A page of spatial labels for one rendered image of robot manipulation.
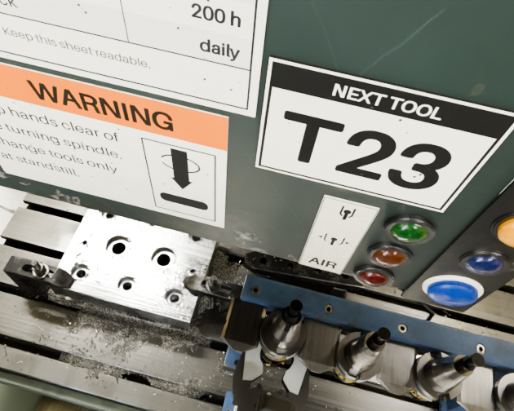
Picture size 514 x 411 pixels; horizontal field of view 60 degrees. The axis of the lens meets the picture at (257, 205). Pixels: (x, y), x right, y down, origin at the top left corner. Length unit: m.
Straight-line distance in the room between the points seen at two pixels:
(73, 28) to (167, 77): 0.04
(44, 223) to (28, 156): 0.84
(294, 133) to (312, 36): 0.05
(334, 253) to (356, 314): 0.38
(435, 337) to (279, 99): 0.55
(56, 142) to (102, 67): 0.08
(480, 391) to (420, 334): 0.10
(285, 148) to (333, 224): 0.07
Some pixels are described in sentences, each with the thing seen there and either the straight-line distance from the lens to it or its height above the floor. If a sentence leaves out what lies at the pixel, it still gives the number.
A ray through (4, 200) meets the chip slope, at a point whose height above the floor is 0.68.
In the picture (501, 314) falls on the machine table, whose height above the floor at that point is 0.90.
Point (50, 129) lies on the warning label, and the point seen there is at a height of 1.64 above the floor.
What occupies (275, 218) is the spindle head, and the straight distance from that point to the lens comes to 0.27.
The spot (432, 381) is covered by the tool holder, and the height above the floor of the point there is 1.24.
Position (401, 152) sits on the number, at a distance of 0.21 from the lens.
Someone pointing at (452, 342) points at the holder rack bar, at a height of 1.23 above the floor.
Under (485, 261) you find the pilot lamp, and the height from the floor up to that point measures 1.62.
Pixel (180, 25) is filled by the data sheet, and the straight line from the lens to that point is 0.18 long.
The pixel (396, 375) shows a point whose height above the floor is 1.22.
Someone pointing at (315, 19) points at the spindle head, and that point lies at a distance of 0.17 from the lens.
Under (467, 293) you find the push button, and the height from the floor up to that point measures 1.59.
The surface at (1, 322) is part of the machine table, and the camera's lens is 1.07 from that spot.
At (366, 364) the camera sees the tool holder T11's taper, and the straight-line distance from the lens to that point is 0.62.
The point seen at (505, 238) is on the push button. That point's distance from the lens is 0.25.
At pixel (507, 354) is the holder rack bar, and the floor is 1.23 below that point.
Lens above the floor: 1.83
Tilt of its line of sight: 58 degrees down
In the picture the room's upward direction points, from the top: 9 degrees clockwise
